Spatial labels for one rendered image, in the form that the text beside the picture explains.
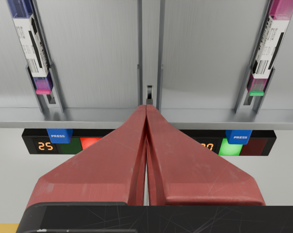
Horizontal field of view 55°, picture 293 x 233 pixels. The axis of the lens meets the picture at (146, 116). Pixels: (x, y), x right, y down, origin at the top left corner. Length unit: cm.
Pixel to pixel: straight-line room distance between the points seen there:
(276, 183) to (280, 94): 85
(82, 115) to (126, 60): 8
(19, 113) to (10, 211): 88
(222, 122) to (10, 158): 95
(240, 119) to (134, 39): 15
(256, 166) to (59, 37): 95
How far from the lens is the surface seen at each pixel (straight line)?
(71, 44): 28
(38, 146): 42
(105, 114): 32
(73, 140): 39
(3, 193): 120
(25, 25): 27
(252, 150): 42
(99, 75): 30
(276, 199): 118
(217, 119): 32
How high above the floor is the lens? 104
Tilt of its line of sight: 89 degrees down
